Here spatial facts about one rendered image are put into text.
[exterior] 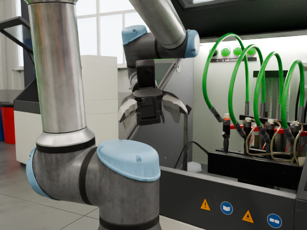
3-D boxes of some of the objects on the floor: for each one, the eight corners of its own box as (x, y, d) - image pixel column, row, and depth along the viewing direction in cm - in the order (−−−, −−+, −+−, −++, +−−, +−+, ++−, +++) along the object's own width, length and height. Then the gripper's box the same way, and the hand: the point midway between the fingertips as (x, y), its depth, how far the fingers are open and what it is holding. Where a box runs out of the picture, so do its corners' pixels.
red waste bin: (-6, 143, 618) (-8, 103, 609) (20, 138, 671) (18, 101, 662) (15, 145, 590) (13, 105, 581) (40, 140, 643) (39, 102, 634)
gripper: (180, 102, 91) (197, 137, 73) (111, 110, 89) (112, 147, 71) (179, 74, 87) (197, 103, 69) (107, 81, 85) (107, 113, 67)
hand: (153, 115), depth 69 cm, fingers open, 14 cm apart
